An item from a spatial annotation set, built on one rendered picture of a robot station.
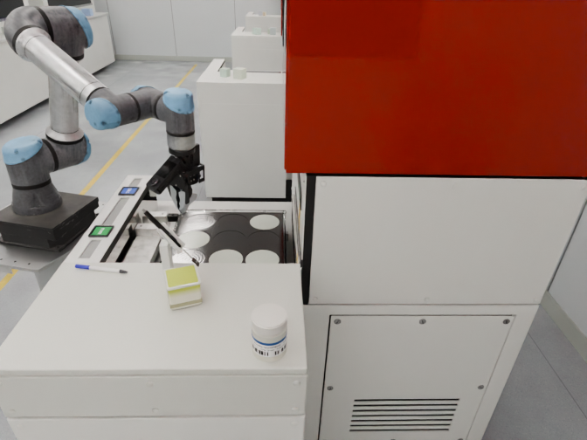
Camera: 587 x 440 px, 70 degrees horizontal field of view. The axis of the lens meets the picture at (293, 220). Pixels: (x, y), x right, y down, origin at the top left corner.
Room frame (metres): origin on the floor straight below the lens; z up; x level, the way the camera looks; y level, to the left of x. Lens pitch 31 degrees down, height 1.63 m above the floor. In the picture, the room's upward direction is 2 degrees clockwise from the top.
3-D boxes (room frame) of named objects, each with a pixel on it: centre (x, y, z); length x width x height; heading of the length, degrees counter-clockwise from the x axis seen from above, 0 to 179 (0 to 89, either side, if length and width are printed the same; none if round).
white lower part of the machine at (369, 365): (1.32, -0.36, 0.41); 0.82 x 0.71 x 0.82; 3
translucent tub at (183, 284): (0.75, 0.25, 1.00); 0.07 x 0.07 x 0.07; 21
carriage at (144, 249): (1.08, 0.46, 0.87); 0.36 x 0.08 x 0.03; 3
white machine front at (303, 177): (1.31, -0.02, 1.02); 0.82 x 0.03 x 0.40; 3
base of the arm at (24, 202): (1.27, 0.89, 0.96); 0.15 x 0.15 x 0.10
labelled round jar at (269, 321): (0.60, 0.04, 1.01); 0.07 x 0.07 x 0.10
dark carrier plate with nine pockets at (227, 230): (1.11, 0.20, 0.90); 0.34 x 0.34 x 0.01; 3
